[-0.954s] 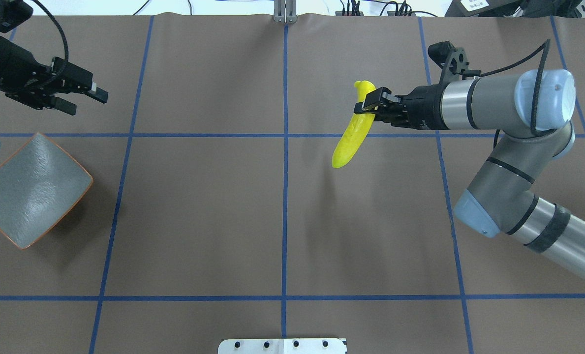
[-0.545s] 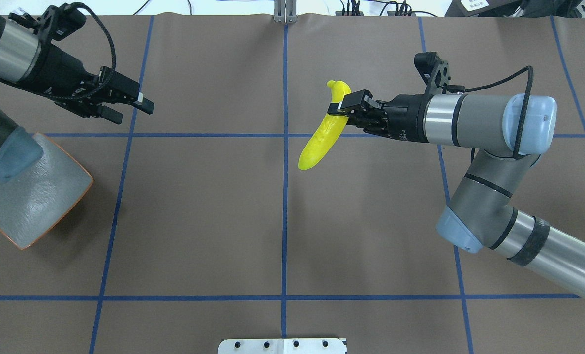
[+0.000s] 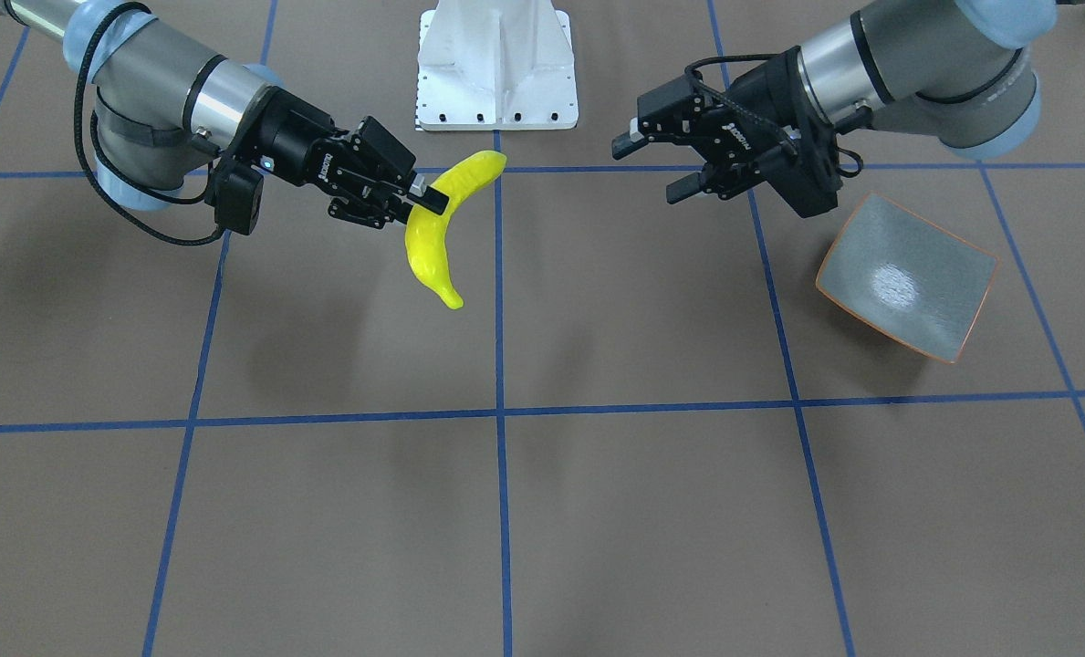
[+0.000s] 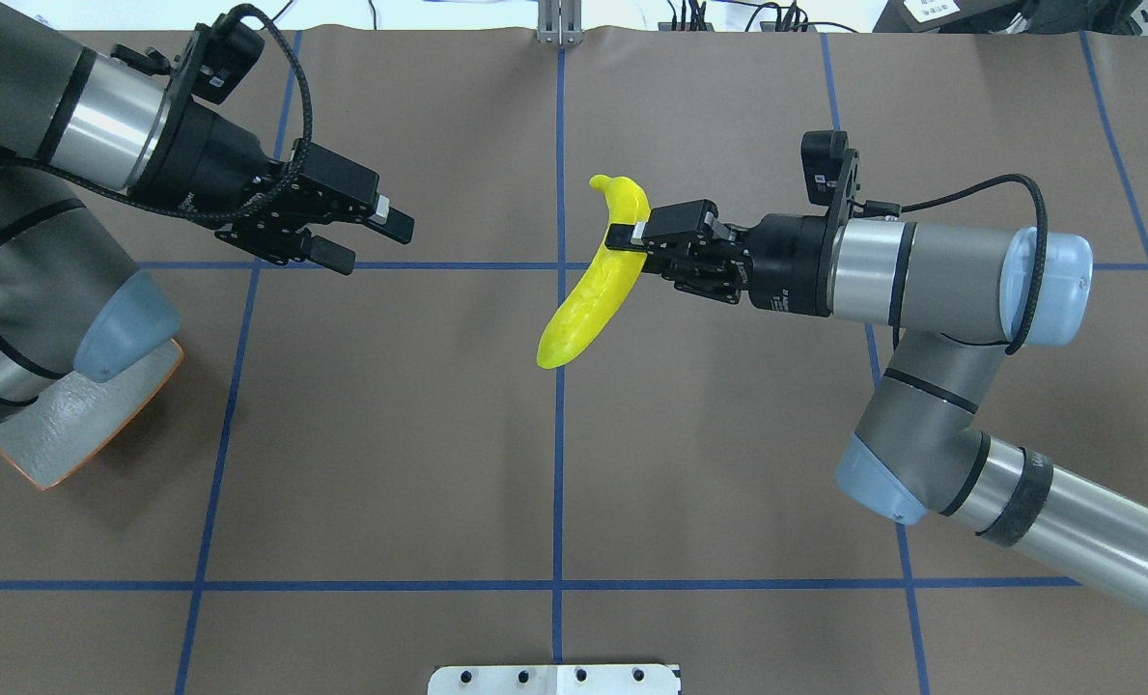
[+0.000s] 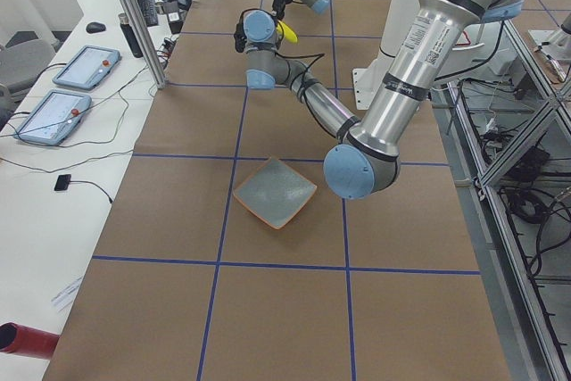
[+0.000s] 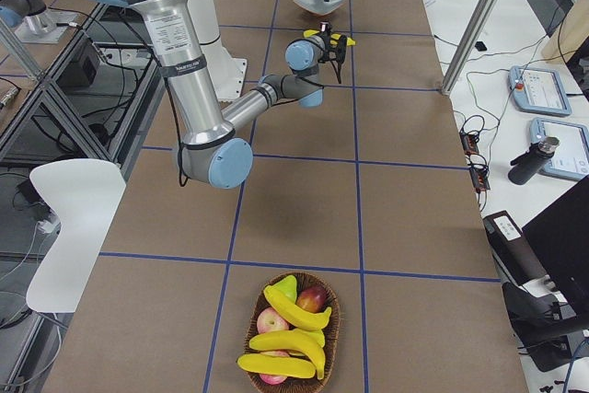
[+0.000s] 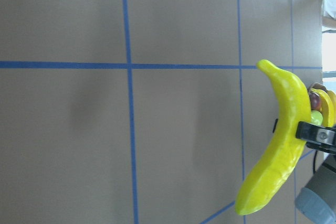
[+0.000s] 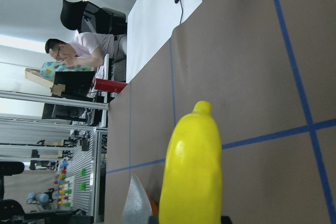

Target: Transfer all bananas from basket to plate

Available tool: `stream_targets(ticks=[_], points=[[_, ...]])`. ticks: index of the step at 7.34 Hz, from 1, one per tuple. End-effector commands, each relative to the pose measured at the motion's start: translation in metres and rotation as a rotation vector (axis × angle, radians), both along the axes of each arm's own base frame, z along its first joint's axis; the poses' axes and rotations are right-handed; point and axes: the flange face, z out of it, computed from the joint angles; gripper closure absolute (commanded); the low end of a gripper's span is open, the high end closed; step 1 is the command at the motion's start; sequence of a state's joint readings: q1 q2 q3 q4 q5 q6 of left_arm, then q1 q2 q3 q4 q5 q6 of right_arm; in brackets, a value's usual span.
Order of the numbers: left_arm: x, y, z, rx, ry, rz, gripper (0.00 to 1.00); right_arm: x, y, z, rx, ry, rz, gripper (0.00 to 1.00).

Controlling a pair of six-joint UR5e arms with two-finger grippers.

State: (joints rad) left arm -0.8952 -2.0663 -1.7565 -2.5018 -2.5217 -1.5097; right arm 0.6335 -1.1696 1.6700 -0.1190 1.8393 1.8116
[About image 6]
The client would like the grey square plate orange rim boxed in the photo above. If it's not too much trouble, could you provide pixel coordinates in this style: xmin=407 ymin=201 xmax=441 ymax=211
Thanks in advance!
xmin=294 ymin=0 xmax=345 ymax=17

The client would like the pink apple front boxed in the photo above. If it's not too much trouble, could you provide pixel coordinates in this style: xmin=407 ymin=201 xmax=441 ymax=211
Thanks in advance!
xmin=259 ymin=351 xmax=289 ymax=385

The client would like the teach pendant rear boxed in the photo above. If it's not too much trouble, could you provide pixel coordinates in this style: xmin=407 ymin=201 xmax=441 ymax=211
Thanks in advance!
xmin=508 ymin=65 xmax=572 ymax=117

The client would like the orange circuit board front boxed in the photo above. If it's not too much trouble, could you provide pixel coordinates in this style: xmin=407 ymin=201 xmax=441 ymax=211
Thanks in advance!
xmin=468 ymin=166 xmax=491 ymax=193

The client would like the black monitor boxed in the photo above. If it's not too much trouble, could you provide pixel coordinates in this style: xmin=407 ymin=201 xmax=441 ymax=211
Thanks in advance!
xmin=524 ymin=178 xmax=589 ymax=314

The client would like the yellow banana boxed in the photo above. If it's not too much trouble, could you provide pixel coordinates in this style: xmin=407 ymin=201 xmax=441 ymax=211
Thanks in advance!
xmin=263 ymin=285 xmax=332 ymax=331
xmin=237 ymin=353 xmax=316 ymax=379
xmin=303 ymin=29 xmax=356 ymax=47
xmin=248 ymin=329 xmax=326 ymax=380

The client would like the pink apple rear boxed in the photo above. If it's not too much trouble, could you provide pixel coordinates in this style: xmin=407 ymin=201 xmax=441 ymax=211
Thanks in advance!
xmin=256 ymin=307 xmax=290 ymax=334

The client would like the orange circuit board rear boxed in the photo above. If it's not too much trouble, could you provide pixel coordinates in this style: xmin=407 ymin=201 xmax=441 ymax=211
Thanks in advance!
xmin=459 ymin=132 xmax=479 ymax=156

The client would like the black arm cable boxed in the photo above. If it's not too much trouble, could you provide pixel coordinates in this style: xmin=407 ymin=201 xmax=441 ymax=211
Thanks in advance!
xmin=158 ymin=61 xmax=326 ymax=188

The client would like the aluminium frame post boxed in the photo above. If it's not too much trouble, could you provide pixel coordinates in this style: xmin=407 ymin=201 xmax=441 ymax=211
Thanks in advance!
xmin=440 ymin=0 xmax=497 ymax=96

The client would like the red yellow mango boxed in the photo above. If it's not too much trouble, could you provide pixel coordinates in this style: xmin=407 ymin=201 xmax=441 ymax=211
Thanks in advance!
xmin=295 ymin=285 xmax=327 ymax=313

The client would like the teach pendant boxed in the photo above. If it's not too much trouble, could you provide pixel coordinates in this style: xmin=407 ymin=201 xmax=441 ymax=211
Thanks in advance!
xmin=508 ymin=65 xmax=572 ymax=117
xmin=529 ymin=117 xmax=588 ymax=181

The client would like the white camera stand column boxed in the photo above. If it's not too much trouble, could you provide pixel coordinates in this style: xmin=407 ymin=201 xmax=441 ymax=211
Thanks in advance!
xmin=188 ymin=0 xmax=248 ymax=102

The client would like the black box white label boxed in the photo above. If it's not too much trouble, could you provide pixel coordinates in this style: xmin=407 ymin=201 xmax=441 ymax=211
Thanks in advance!
xmin=483 ymin=211 xmax=548 ymax=285

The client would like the teach pendant front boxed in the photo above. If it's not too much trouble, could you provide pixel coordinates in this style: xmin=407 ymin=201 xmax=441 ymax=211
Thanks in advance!
xmin=529 ymin=117 xmax=588 ymax=181

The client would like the pink apple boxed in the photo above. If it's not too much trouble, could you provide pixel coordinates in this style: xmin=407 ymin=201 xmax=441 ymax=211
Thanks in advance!
xmin=256 ymin=307 xmax=290 ymax=334
xmin=259 ymin=351 xmax=289 ymax=385

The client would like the orange circuit board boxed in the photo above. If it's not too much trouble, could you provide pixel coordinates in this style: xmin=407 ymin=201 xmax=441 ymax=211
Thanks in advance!
xmin=468 ymin=166 xmax=491 ymax=193
xmin=459 ymin=132 xmax=479 ymax=156

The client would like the woven brown fruit basket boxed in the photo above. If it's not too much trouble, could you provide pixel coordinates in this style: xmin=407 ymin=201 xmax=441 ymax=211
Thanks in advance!
xmin=248 ymin=272 xmax=341 ymax=392

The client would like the dark grey bottle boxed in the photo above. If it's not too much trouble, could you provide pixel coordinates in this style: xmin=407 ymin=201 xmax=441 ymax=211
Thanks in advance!
xmin=507 ymin=136 xmax=560 ymax=185

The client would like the green pear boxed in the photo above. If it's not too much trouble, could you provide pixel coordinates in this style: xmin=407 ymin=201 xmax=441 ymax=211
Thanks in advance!
xmin=272 ymin=274 xmax=298 ymax=303

